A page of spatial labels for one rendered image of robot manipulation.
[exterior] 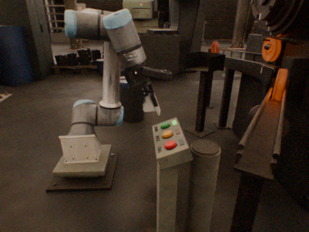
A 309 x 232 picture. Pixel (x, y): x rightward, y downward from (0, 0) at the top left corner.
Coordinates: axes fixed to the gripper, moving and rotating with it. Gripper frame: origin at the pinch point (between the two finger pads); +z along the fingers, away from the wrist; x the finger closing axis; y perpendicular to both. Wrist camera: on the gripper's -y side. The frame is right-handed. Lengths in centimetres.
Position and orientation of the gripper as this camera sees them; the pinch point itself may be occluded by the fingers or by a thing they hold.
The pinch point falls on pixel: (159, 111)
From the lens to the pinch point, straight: 83.8
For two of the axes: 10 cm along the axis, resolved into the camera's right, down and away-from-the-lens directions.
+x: 0.7, 4.2, -9.1
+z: 3.4, 8.4, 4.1
